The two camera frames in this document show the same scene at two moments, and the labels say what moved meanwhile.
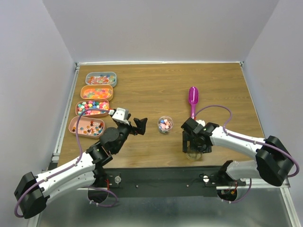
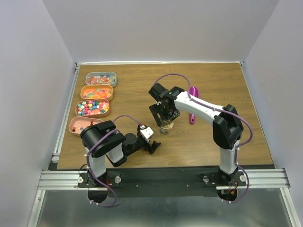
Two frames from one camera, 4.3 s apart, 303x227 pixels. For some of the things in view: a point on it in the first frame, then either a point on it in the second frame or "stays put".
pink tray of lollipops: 89,126 stays put
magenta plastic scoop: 193,94 stays put
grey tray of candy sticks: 107,78 stays put
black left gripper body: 124,130 -> 141,144
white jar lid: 194,155 -> 166,125
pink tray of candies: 87,104 stays put
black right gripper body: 194,144 -> 158,108
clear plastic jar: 165,124 stays put
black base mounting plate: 178,181 stays put
